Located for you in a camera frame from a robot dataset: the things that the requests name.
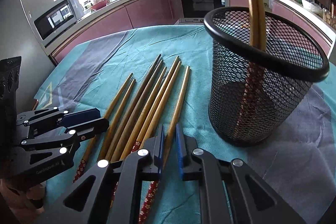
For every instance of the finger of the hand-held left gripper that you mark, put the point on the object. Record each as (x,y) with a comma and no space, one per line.
(92,128)
(81,115)

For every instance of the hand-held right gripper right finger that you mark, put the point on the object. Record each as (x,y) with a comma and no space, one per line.
(179,155)

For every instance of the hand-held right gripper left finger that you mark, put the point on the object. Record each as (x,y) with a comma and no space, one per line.
(160,155)

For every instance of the bunch of wooden chopsticks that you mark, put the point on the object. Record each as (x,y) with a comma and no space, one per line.
(136,121)

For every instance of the black mesh utensil holder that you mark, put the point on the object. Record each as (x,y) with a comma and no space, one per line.
(275,108)

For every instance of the person's left hand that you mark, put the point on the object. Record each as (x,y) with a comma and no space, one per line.
(32,195)

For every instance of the silver microwave oven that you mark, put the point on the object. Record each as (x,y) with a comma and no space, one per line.
(52,19)

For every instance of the teal grey tablecloth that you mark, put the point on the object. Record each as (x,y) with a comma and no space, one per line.
(157,40)

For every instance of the red bowl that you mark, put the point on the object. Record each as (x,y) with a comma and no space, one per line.
(99,5)

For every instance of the pink kitchen cabinet run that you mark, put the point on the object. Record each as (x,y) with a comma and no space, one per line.
(286,14)
(147,8)

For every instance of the black built-in oven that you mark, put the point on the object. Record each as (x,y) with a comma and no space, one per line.
(202,3)

